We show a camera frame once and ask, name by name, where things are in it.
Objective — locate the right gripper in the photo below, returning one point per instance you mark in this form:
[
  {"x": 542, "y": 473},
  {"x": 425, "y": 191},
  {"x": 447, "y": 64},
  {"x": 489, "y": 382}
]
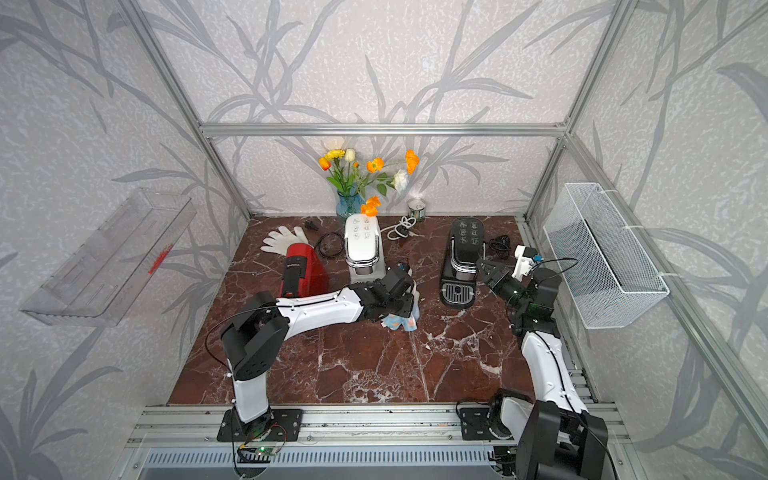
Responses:
[{"x": 498, "y": 279}]

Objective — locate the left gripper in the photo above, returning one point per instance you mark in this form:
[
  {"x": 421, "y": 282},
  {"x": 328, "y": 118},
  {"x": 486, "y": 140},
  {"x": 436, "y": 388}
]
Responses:
[{"x": 408, "y": 306}]

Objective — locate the colourful striped cloth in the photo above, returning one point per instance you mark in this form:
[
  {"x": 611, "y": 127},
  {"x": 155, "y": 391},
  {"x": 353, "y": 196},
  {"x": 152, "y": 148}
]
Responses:
[{"x": 409, "y": 324}]

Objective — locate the white coffee machine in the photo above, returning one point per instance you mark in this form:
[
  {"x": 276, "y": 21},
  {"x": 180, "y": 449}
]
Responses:
[{"x": 363, "y": 245}]

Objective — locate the black coffee machine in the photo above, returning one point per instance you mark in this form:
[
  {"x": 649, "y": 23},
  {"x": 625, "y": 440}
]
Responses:
[{"x": 465, "y": 247}]

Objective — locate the red coffee machine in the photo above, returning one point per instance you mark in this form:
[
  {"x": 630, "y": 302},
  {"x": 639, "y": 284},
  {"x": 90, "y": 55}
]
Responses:
[{"x": 304, "y": 274}]

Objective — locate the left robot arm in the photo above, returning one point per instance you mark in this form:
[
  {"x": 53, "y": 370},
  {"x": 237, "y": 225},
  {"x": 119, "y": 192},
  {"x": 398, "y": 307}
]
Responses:
[{"x": 252, "y": 338}]

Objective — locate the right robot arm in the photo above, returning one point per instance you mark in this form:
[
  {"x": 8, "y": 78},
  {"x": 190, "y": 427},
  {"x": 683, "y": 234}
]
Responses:
[{"x": 556, "y": 436}]

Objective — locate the small green can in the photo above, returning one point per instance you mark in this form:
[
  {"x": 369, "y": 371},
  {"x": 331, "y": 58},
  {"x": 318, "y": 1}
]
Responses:
[{"x": 417, "y": 209}]

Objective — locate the blue glass vase with flowers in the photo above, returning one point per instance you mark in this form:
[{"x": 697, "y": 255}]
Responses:
[{"x": 361, "y": 187}]

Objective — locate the white work glove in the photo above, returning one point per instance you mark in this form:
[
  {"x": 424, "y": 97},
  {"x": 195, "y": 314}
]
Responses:
[{"x": 278, "y": 241}]

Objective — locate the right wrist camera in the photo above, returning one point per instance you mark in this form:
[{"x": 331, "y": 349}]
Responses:
[{"x": 527, "y": 258}]

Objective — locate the white wire basket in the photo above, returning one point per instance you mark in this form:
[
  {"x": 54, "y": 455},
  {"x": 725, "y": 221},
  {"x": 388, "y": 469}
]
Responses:
[{"x": 614, "y": 282}]

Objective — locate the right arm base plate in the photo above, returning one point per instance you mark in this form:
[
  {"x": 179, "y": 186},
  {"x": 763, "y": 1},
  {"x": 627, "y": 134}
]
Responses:
[{"x": 475, "y": 424}]

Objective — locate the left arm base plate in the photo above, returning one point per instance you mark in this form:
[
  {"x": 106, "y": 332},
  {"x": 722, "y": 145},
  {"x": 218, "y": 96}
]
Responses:
[{"x": 277, "y": 425}]

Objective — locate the clear plastic wall shelf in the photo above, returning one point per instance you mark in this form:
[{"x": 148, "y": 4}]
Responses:
[{"x": 98, "y": 284}]

